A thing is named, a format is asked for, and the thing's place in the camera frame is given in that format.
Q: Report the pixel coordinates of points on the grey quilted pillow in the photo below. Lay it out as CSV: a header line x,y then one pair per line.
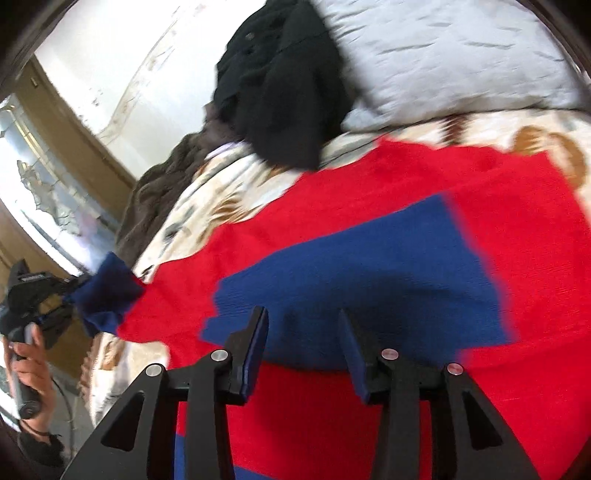
x,y
438,55

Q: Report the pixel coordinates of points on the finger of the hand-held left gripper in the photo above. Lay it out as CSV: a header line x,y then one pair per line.
x,y
57,325
69,282

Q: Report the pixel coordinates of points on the person's left hand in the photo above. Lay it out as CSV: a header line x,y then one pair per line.
x,y
34,369

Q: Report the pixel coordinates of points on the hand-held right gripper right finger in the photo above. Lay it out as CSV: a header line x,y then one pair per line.
x,y
353,362

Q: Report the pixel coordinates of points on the brown knitted cloth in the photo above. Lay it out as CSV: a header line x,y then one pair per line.
x,y
152,198

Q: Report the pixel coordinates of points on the black cloth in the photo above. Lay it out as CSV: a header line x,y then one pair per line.
x,y
286,92

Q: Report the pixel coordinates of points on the red and blue sweater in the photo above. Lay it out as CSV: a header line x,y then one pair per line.
x,y
369,207

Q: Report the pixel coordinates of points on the leaf print fleece blanket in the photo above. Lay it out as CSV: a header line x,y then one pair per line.
x,y
217,194

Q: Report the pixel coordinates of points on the wooden door with patterned glass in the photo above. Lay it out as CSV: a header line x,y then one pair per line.
x,y
46,184

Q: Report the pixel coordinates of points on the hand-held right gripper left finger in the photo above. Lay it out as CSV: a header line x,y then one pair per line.
x,y
256,344

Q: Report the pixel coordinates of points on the person's left forearm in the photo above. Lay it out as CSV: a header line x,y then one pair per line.
x,y
37,454

